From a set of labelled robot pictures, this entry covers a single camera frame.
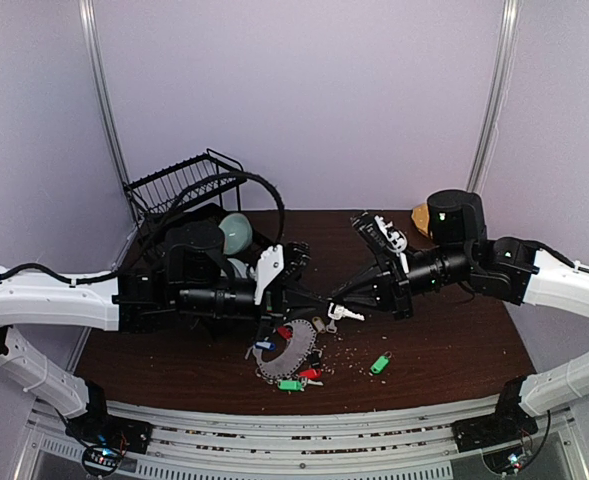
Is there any large metal oval keyring plate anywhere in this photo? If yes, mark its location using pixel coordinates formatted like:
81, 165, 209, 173
251, 319, 317, 381

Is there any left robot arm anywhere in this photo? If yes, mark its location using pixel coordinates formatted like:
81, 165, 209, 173
0, 221, 329, 444

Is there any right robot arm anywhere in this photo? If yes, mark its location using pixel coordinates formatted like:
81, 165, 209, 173
328, 189, 589, 319

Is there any red tag with keys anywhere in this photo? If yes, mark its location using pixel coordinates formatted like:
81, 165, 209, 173
276, 326, 293, 340

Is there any yellow key tag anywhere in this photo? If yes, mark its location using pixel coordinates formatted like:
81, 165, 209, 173
311, 317, 326, 333

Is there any small silver key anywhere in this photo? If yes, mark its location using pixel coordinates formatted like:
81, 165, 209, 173
325, 320, 337, 334

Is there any white blue striped bowl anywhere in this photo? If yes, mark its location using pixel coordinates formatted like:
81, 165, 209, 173
228, 258, 256, 280

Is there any black key fob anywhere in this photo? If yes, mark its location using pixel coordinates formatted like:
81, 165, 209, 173
308, 350, 322, 369

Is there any light green bowl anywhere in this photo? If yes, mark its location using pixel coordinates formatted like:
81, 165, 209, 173
219, 212, 253, 256

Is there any blue key tag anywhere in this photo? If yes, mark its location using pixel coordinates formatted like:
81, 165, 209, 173
254, 341, 275, 351

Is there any red key tag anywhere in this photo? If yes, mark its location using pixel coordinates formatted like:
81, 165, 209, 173
299, 368, 322, 380

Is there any green key tag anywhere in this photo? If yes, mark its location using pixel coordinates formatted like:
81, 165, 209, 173
370, 352, 392, 375
277, 380, 304, 392

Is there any yellow dotted plate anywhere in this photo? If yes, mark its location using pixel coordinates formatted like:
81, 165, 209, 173
411, 203, 431, 239

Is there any black wire dish rack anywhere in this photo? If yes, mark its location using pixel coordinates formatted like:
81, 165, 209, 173
123, 149, 248, 263

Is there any metal base rail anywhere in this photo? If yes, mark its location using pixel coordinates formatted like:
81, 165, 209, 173
9, 395, 589, 479

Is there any right aluminium frame post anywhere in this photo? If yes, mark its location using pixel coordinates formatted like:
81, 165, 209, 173
467, 0, 522, 195

